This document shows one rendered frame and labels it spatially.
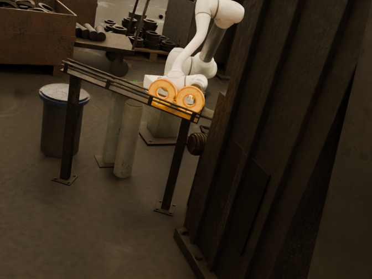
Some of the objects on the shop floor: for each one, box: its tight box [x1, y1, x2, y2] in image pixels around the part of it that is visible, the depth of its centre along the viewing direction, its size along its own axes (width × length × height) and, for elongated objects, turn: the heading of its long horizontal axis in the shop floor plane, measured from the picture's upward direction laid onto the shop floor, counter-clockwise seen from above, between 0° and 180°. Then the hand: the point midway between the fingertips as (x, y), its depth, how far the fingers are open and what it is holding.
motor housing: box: [187, 133, 208, 206], centre depth 244 cm, size 13×22×54 cm, turn 90°
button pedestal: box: [94, 80, 143, 168], centre depth 273 cm, size 16×24×62 cm, turn 90°
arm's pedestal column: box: [139, 106, 188, 146], centre depth 337 cm, size 40×40×31 cm
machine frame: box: [173, 0, 372, 279], centre depth 189 cm, size 73×108×176 cm
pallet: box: [104, 17, 180, 64], centre depth 552 cm, size 120×81×44 cm
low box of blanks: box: [0, 0, 77, 76], centre depth 403 cm, size 93×73×66 cm
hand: (190, 97), depth 220 cm, fingers closed, pressing on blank
